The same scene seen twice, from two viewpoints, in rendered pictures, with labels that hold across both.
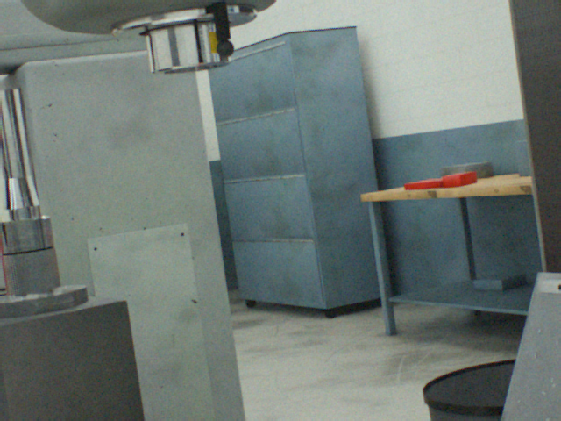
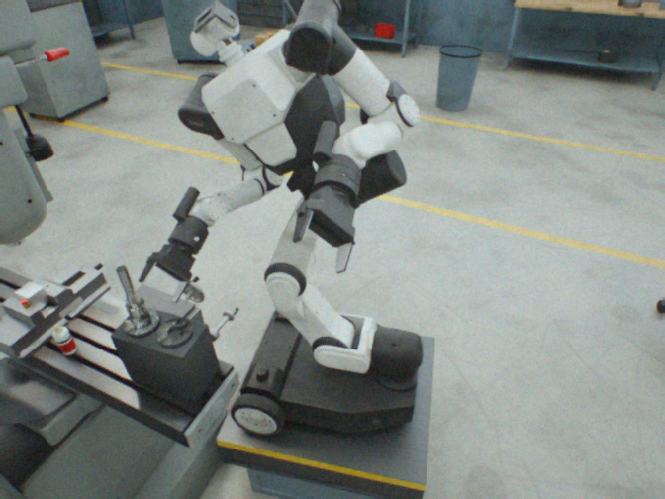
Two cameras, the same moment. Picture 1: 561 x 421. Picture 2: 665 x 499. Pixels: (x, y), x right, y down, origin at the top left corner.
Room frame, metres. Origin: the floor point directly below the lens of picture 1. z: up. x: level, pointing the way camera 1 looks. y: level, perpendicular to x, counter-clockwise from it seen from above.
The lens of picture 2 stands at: (1.92, 0.13, 1.99)
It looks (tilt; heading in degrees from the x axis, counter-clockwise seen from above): 39 degrees down; 142
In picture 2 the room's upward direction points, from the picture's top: straight up
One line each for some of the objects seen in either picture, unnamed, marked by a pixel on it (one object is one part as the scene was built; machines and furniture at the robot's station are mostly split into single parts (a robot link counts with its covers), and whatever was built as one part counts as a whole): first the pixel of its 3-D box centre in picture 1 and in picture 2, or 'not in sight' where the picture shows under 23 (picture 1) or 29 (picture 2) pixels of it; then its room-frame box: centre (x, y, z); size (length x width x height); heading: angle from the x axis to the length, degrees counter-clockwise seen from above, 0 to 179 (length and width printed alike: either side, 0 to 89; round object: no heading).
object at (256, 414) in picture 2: not in sight; (257, 415); (1.04, 0.46, 0.50); 0.20 x 0.05 x 0.20; 40
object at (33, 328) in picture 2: not in sight; (47, 303); (0.58, 0.03, 0.99); 0.35 x 0.15 x 0.11; 118
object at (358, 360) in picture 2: not in sight; (345, 341); (1.08, 0.84, 0.68); 0.21 x 0.20 x 0.13; 40
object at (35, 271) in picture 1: (29, 260); (139, 313); (1.00, 0.22, 1.16); 0.05 x 0.05 x 0.06
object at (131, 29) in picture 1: (184, 21); not in sight; (0.67, 0.04, 1.31); 0.09 x 0.09 x 0.01
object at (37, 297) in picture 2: not in sight; (33, 296); (0.60, 0.00, 1.04); 0.06 x 0.05 x 0.06; 28
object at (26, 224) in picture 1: (24, 224); (135, 304); (1.00, 0.22, 1.19); 0.05 x 0.05 x 0.01
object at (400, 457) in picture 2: not in sight; (336, 410); (1.06, 0.82, 0.20); 0.78 x 0.68 x 0.40; 40
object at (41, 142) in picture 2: not in sight; (35, 146); (0.55, 0.18, 1.46); 0.07 x 0.07 x 0.06
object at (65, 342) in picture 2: not in sight; (63, 338); (0.77, 0.03, 0.99); 0.04 x 0.04 x 0.11
